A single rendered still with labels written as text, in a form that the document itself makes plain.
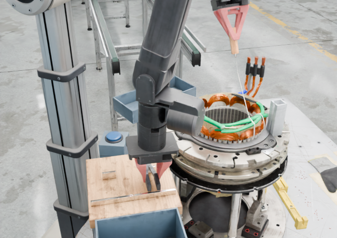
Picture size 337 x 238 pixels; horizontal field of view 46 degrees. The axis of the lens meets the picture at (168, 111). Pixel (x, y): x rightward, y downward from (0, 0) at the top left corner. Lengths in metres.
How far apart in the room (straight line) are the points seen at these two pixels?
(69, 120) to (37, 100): 2.35
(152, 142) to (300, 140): 0.91
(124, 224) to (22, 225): 1.59
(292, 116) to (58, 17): 1.06
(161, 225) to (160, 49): 0.37
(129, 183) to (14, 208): 1.67
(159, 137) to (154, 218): 0.17
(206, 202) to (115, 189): 0.45
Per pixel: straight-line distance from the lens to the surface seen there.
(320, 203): 1.34
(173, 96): 0.73
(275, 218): 1.22
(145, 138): 0.78
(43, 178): 2.66
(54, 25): 1.10
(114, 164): 0.95
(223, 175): 0.92
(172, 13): 0.65
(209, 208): 1.24
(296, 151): 1.53
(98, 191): 0.88
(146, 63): 0.69
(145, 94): 0.71
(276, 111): 0.97
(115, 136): 1.07
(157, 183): 0.84
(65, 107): 1.19
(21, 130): 3.18
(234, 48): 0.93
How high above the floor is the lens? 1.65
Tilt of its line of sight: 31 degrees down
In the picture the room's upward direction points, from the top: straight up
